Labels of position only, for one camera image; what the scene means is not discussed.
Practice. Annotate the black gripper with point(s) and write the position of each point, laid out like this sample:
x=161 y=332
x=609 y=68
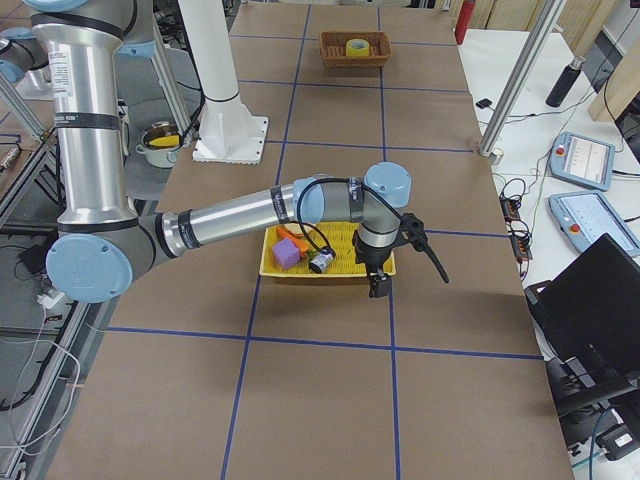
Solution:
x=372 y=257

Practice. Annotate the yellow tape roll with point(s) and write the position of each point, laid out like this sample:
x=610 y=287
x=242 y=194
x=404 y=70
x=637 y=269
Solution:
x=357 y=48

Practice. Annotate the yellow woven basket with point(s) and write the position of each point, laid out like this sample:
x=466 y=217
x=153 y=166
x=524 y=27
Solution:
x=339 y=236

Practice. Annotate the brown wicker basket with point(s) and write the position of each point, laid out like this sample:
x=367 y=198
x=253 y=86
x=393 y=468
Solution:
x=332 y=49

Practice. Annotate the purple foam block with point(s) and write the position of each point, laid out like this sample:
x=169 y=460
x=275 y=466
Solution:
x=286 y=253

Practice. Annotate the orange toy carrot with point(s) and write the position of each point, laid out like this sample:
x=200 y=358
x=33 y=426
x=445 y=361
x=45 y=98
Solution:
x=302 y=245

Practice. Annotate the black laptop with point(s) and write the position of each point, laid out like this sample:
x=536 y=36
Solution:
x=591 y=309

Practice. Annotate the teach pendant near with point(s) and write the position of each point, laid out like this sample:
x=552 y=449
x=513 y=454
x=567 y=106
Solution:
x=585 y=216

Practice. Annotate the teach pendant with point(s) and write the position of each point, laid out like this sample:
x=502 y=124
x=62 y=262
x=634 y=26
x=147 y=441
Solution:
x=585 y=216
x=582 y=161

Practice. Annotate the teach pendant far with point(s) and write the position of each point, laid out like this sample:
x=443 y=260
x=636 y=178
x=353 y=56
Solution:
x=582 y=161

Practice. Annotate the white enamel pot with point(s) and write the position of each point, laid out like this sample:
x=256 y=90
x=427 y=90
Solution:
x=159 y=144

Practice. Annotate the black water bottle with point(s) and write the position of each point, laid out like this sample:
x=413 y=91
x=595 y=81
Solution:
x=565 y=82

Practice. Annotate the red fire extinguisher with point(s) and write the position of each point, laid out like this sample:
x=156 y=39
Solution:
x=463 y=20

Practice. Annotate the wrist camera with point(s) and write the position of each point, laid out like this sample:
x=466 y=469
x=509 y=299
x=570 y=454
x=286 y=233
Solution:
x=412 y=231

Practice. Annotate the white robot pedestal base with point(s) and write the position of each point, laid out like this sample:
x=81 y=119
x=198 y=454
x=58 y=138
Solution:
x=228 y=132

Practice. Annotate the aluminium frame post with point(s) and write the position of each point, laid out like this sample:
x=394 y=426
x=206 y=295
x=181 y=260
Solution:
x=525 y=62

